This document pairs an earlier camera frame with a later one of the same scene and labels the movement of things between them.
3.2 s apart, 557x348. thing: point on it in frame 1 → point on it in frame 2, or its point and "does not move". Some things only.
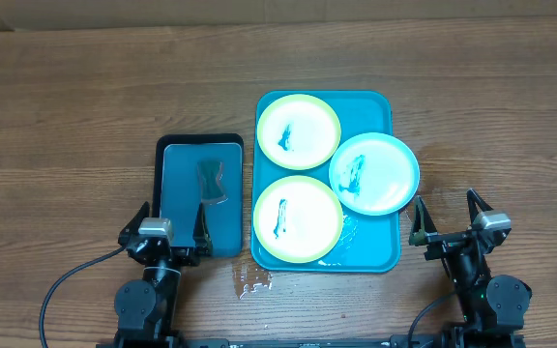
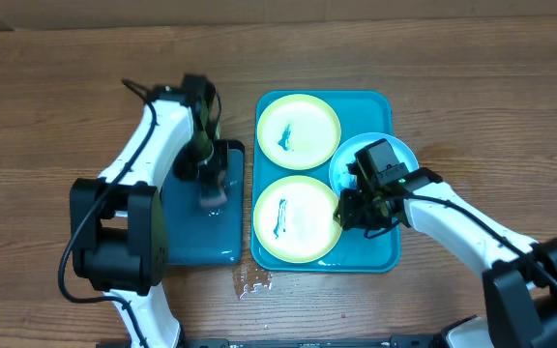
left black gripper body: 183,257 → 204,159
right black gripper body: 446,244 → 364,213
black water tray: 176,188 does not move
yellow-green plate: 298,218 does not move
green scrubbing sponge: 208,171 does not move
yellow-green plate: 299,131 does not move
